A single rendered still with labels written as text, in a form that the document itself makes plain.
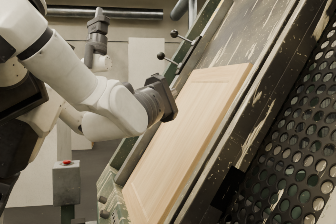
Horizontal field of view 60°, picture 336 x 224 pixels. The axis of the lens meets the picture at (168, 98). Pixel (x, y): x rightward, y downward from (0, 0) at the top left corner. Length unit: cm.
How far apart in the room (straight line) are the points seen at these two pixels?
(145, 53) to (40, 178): 247
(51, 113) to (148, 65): 398
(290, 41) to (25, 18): 48
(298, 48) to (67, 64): 44
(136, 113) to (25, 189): 310
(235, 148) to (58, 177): 102
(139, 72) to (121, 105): 426
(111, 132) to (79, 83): 12
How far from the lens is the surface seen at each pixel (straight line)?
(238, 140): 58
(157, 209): 84
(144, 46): 480
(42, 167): 348
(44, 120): 86
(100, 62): 121
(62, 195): 149
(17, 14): 46
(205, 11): 162
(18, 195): 363
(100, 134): 57
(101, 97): 50
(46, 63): 46
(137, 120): 53
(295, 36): 65
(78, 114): 119
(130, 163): 127
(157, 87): 68
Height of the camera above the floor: 131
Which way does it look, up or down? 3 degrees down
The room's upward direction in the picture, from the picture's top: straight up
